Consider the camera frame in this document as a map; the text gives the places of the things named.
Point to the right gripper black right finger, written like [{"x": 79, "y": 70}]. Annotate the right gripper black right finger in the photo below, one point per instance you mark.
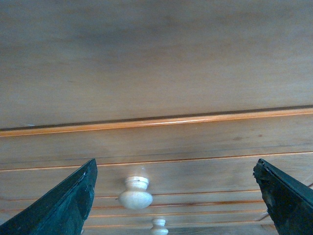
[{"x": 289, "y": 202}]

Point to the round light wooden drawer knob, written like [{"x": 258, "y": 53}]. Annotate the round light wooden drawer knob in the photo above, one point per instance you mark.
[{"x": 135, "y": 197}]

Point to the lower drawer wooden knob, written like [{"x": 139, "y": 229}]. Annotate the lower drawer wooden knob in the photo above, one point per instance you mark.
[{"x": 158, "y": 227}]

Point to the wooden top drawer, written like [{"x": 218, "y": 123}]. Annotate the wooden top drawer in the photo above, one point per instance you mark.
[{"x": 198, "y": 173}]

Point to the wooden nightstand cabinet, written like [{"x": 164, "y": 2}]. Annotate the wooden nightstand cabinet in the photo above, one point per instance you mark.
[{"x": 82, "y": 65}]

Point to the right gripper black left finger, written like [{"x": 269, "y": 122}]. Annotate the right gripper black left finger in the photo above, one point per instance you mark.
[{"x": 61, "y": 211}]

